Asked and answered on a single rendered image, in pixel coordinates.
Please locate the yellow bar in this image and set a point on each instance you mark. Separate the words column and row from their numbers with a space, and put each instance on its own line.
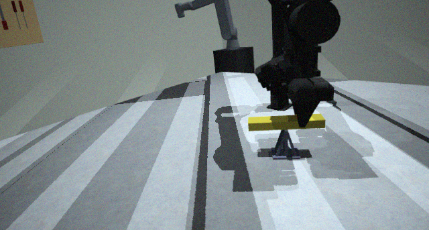
column 283, row 122

